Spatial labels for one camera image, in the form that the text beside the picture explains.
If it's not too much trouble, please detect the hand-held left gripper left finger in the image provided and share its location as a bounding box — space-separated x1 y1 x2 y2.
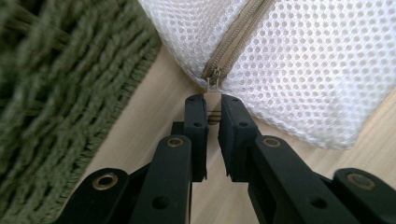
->
171 93 209 183

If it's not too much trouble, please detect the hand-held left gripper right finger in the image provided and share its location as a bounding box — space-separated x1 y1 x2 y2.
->
217 93 262 183

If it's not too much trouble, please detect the white mesh laundry bag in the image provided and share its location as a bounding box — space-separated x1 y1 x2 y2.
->
136 0 396 151

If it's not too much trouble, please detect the green woven basket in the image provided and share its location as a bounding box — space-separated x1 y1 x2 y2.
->
0 0 163 224

